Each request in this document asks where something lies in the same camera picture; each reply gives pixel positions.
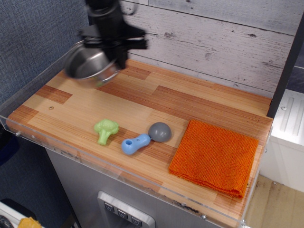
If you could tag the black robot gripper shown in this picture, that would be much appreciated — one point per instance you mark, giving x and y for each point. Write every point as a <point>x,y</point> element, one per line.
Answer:
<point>110,32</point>

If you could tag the stainless steel pot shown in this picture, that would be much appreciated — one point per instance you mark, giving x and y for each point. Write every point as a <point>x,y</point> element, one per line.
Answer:
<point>88,66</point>

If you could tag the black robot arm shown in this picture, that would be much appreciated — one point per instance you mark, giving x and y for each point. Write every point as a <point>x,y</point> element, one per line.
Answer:
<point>110,32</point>

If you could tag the green toy broccoli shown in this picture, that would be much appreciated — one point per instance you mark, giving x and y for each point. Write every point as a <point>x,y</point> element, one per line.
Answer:
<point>105,128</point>

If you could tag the blue grey toy scoop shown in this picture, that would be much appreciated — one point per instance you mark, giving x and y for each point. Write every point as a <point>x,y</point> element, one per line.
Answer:
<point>158,132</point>

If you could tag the grey toy fridge cabinet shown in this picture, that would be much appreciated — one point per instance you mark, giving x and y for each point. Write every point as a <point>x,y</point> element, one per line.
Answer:
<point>146,186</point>

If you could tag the orange folded cloth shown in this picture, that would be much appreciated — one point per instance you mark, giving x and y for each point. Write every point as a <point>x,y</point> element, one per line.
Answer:
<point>214,157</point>

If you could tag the silver dispenser button panel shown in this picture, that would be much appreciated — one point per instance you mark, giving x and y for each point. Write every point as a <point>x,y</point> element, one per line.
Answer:
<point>124,211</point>

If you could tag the clear acrylic table guard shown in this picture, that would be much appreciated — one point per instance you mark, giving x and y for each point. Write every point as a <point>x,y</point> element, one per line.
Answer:
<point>57,113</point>

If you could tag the yellow black object bottom left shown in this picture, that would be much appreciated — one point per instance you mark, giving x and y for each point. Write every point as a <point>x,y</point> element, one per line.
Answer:
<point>14,215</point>

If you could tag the dark right upright post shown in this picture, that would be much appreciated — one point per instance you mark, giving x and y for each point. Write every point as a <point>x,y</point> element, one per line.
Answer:
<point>287,70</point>

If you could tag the white aluminium side rail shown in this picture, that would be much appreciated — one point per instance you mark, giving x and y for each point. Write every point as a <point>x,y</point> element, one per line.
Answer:
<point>283,161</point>

